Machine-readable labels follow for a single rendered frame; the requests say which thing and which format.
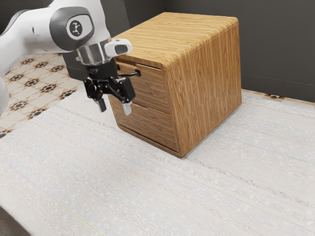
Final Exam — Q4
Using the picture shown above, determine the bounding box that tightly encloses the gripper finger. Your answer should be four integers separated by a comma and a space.
102, 76, 136, 116
83, 77, 107, 113

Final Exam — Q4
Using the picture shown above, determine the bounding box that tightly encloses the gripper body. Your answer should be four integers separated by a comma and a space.
85, 60, 119, 82

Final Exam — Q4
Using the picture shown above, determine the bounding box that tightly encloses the wooden drawer cabinet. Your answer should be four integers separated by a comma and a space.
108, 12, 243, 159

